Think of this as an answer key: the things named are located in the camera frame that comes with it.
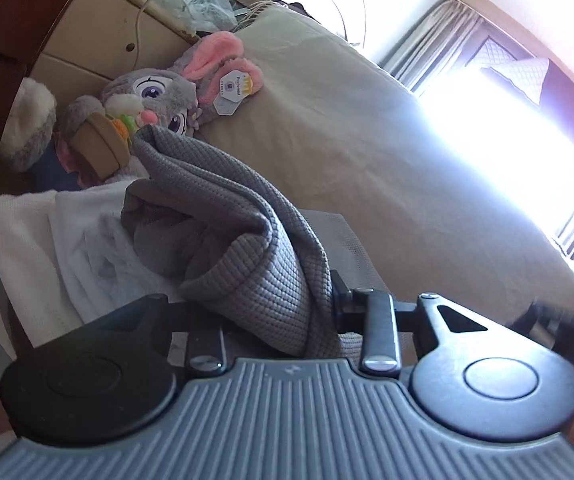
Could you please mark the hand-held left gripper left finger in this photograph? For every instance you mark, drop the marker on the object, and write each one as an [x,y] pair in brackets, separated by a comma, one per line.
[207,345]

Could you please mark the window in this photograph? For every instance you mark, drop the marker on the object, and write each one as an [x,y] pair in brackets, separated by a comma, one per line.
[517,135]

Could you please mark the cream nightstand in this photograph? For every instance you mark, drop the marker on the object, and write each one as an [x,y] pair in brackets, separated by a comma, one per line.
[107,25]

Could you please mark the white folded garment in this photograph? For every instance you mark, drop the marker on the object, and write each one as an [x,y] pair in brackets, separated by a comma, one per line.
[97,250]

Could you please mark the white plush toy hang tag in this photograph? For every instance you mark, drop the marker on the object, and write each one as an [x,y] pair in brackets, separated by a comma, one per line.
[232,92]

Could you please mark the cream folded garment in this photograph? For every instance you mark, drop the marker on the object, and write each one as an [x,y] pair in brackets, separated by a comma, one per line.
[22,245]

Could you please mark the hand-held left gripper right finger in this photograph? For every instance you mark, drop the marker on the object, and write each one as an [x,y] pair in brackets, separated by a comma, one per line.
[344,305]

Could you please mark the dark wooden furniture panel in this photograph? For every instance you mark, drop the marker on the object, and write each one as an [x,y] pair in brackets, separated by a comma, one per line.
[2,35]

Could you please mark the grey knit shirt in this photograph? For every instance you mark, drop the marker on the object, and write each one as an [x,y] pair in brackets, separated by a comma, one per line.
[247,260]

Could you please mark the grey plush rabbit toy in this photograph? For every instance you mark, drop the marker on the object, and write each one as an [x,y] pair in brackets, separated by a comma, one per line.
[157,90]

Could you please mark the white quilted cushion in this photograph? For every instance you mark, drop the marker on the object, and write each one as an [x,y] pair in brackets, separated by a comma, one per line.
[522,72]

